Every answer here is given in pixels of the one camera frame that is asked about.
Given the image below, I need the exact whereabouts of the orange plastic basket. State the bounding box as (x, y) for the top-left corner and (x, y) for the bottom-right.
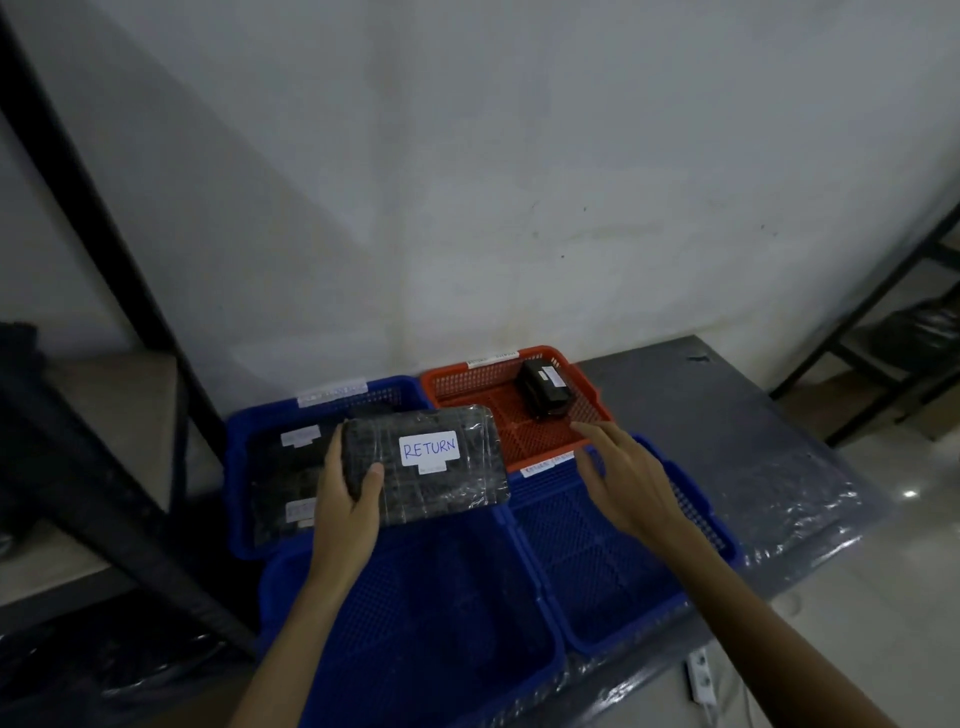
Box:
(419, 345), (618, 474)

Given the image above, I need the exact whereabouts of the person's right hand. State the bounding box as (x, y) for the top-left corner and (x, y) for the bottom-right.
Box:
(570, 420), (685, 552)

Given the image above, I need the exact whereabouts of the person's right forearm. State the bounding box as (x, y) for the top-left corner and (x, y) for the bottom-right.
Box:
(654, 525), (898, 728)

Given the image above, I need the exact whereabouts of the clear plastic table sheet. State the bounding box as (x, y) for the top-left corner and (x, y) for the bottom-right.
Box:
(517, 336), (897, 728)

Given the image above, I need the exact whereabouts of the person's left hand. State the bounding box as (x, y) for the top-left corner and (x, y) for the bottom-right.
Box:
(310, 421), (387, 580)

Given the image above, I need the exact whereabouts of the black plastic bag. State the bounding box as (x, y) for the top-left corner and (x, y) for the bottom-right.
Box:
(870, 283), (960, 376)

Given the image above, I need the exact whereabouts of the white power strip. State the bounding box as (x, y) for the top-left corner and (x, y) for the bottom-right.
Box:
(686, 648), (720, 708)

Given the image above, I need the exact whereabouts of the small black wrapped package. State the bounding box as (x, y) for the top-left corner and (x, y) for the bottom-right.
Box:
(514, 358), (579, 423)

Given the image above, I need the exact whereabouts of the blue plastic basket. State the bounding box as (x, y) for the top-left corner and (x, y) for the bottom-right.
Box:
(507, 433), (745, 660)
(258, 504), (568, 728)
(223, 375), (436, 564)

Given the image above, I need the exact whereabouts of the person's left forearm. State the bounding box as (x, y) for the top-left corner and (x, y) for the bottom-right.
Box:
(228, 566), (367, 728)

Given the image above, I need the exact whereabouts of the black metal shelf rack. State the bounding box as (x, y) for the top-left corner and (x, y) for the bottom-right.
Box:
(0, 7), (260, 657)
(771, 201), (960, 450)

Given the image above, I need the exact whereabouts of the large black labelled package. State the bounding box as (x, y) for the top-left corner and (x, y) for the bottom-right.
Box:
(341, 405), (512, 526)

